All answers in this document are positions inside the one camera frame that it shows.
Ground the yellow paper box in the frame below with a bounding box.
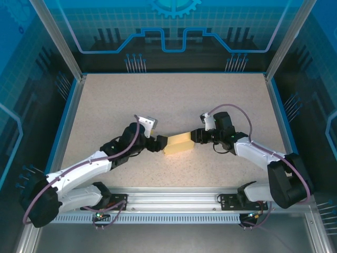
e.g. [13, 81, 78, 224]
[163, 131, 196, 157]

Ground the small connector board with LED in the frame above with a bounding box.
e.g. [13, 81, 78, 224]
[243, 210, 264, 221]
[92, 208, 110, 221]

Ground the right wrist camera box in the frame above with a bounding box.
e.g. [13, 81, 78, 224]
[199, 112, 218, 131]

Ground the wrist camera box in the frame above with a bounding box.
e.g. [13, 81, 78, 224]
[136, 115, 160, 138]
[199, 112, 218, 131]

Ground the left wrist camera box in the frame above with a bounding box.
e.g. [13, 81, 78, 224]
[136, 115, 160, 138]

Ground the aluminium mounting rail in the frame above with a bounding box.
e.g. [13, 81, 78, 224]
[34, 187, 315, 215]

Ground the aluminium side rail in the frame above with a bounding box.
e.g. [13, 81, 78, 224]
[264, 73, 313, 192]
[43, 74, 88, 192]

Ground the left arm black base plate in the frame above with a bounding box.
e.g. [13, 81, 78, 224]
[80, 193, 129, 211]

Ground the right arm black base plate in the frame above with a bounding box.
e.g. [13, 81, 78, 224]
[218, 193, 270, 211]

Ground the slotted grey cable duct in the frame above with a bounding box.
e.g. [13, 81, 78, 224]
[51, 213, 242, 224]

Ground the aluminium frame post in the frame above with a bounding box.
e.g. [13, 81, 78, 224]
[264, 0, 319, 82]
[28, 0, 88, 81]

